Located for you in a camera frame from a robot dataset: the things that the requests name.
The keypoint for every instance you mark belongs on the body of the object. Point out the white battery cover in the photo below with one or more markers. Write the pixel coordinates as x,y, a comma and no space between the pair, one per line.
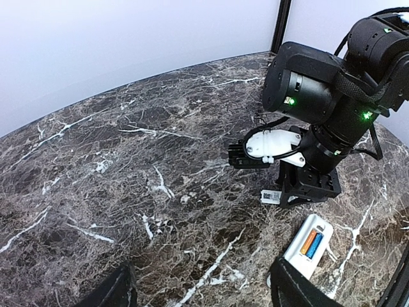
270,197

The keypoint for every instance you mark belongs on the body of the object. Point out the white remote control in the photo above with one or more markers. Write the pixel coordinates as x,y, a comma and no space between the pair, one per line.
304,265

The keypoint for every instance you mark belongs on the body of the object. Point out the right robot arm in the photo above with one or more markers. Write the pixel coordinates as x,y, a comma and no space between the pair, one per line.
340,98

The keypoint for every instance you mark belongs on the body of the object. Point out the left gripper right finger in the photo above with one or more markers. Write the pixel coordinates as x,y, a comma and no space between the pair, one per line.
290,288

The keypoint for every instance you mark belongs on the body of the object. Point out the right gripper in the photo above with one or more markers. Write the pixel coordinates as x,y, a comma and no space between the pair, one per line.
314,182

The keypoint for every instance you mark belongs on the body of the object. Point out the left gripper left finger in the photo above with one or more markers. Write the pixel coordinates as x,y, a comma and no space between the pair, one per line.
118,289

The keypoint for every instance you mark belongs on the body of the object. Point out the right black frame post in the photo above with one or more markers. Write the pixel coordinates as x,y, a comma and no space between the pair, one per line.
281,24

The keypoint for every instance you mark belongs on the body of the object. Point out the orange battery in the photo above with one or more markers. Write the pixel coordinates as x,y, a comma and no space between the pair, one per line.
307,244

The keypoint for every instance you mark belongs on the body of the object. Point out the blue battery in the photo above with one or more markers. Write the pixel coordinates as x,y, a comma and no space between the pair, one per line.
314,245

